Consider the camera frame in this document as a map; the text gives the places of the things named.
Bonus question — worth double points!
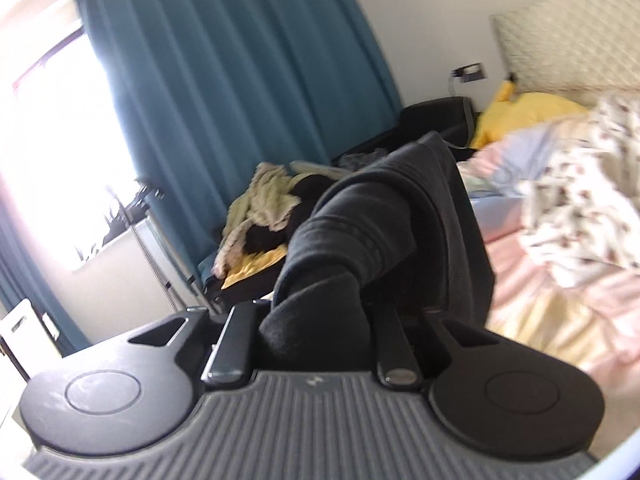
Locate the white chair black frame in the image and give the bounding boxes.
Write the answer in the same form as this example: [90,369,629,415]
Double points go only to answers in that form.
[1,299,62,382]

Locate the teal curtain right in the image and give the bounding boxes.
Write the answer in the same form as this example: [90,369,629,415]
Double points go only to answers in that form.
[76,0,401,278]

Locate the beige knitted blanket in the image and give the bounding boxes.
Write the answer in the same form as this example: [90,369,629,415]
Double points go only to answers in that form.
[212,162,305,280]

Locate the white patterned blanket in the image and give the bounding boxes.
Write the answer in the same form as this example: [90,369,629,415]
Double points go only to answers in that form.
[521,94,639,288]

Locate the wall socket with charger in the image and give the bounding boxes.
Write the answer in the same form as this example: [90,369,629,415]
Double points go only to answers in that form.
[448,63,486,96]

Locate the pastel pink blue bedsheet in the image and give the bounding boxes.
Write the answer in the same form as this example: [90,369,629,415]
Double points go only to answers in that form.
[459,120,639,457]

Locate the black clothes pile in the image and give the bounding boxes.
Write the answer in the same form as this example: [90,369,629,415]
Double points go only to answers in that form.
[205,162,347,312]

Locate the quilted beige headboard pillow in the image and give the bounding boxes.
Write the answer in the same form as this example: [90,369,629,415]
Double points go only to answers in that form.
[490,0,639,104]

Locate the yellow Pikachu plush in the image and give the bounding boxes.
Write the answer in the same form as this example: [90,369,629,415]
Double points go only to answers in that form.
[471,79,588,150]

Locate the black drawstring trousers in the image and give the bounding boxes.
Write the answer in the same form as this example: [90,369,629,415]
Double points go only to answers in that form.
[257,133,495,372]

